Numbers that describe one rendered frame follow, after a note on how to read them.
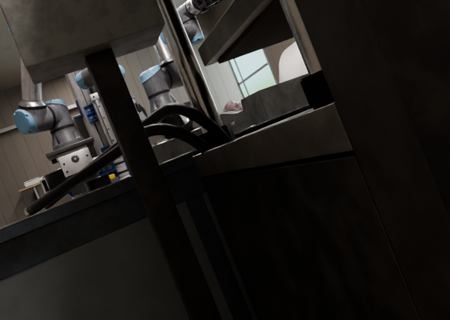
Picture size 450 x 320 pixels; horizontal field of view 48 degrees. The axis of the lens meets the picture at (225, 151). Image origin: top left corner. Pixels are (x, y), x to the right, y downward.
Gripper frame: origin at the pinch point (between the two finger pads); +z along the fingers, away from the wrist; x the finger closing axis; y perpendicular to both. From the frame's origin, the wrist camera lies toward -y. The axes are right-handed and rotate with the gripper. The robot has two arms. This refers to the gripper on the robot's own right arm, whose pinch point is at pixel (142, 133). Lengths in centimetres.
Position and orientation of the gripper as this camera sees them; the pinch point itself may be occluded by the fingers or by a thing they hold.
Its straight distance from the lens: 206.3
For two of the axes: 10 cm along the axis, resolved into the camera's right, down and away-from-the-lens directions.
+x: -8.4, 4.8, -2.6
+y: -3.1, -0.3, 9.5
